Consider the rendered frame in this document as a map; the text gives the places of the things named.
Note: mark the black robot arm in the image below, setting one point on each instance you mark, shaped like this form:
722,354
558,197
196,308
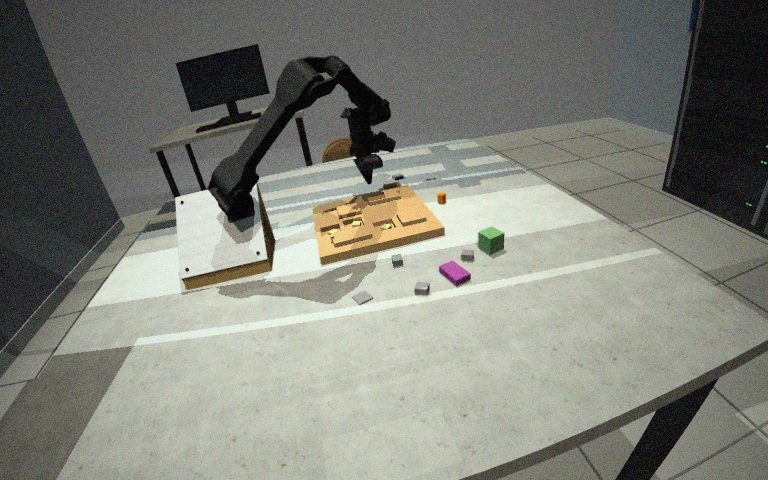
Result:
298,87

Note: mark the purple rectangular block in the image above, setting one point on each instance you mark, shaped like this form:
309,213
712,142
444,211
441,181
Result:
454,273

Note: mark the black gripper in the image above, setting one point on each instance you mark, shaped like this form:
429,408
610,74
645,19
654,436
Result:
362,148

